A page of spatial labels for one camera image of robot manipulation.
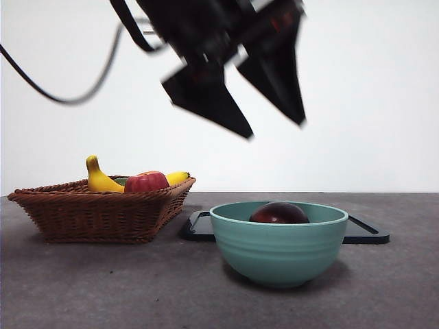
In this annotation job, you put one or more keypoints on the dark red plum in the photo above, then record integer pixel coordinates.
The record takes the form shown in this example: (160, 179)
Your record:
(278, 214)

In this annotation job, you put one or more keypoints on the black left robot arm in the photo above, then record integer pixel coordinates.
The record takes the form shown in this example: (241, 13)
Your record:
(192, 24)

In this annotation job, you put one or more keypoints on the brown wicker basket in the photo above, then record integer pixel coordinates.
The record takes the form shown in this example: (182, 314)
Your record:
(96, 216)

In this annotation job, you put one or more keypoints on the red apple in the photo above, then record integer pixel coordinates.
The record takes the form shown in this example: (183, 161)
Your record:
(147, 183)

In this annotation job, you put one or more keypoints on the yellow banana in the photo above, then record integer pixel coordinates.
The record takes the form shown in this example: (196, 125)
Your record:
(99, 181)

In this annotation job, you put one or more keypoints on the dark teal flat tray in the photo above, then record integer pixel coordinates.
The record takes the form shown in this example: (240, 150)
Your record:
(197, 228)

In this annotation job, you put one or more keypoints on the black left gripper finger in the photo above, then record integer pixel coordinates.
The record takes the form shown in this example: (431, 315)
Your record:
(205, 99)
(278, 75)

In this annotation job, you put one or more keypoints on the teal ribbed bowl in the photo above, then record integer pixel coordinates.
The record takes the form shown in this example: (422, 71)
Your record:
(274, 253)

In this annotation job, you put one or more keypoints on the green fruit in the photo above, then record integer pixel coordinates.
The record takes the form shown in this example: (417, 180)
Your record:
(120, 181)

